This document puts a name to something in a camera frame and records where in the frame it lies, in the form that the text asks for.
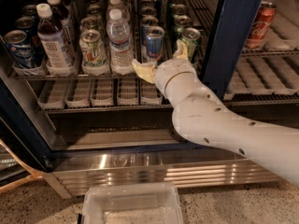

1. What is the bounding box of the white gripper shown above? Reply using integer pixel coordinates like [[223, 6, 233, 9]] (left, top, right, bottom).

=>
[[132, 39, 196, 95]]

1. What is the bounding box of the green soda can front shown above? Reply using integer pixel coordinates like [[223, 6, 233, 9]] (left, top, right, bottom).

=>
[[179, 27, 201, 63]]

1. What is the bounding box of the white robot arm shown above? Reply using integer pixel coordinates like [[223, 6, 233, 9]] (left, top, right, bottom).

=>
[[132, 41, 299, 186]]

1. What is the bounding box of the blue energy drink can front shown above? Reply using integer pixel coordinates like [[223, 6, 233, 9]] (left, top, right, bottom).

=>
[[146, 26, 164, 62]]

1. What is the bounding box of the blue energy drink can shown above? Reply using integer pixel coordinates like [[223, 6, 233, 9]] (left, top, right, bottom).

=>
[[146, 26, 164, 62], [140, 16, 159, 46]]

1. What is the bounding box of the white green can front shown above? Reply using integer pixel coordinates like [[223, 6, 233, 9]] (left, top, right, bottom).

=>
[[79, 29, 107, 67]]

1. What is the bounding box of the white green can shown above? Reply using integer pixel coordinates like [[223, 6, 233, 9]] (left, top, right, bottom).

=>
[[80, 16, 99, 32], [79, 29, 107, 67]]

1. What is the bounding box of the red cola can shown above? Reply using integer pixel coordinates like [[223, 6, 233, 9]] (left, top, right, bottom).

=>
[[246, 1, 277, 49]]

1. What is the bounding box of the steel fridge base grille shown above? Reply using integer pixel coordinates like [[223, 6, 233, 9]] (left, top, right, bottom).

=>
[[44, 143, 279, 198]]

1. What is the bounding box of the blue pepsi can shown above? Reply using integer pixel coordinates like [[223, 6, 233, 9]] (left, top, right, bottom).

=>
[[14, 16, 44, 63], [4, 30, 37, 69]]

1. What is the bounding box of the blue pepsi can front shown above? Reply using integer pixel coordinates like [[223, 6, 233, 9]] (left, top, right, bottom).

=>
[[4, 30, 37, 69]]

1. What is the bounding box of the clear water bottle front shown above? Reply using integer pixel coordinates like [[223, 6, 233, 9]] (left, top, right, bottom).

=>
[[107, 8, 134, 75]]

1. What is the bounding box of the clear water bottle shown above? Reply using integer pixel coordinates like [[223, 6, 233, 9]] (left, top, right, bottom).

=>
[[107, 8, 134, 75], [107, 0, 130, 21]]

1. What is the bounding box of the iced tea bottle front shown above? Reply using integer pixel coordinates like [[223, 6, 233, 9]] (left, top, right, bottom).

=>
[[36, 3, 73, 68]]

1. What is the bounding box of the iced tea bottle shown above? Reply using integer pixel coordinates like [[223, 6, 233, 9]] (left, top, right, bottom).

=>
[[47, 0, 74, 44], [36, 3, 73, 68]]

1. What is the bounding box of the clear plastic bin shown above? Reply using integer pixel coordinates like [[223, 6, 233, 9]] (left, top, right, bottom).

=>
[[81, 182, 184, 224]]

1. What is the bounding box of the lower wire shelf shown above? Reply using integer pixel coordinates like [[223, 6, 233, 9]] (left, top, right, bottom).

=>
[[37, 77, 298, 113]]

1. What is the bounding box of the wire shelf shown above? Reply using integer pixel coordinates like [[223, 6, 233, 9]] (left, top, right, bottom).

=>
[[37, 77, 298, 113], [12, 31, 299, 81]]

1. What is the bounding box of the blue fridge door frame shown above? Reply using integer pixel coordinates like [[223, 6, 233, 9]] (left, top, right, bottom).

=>
[[200, 0, 262, 99]]

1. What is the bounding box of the top wire shelf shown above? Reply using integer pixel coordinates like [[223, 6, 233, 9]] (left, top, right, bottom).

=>
[[12, 31, 299, 81]]

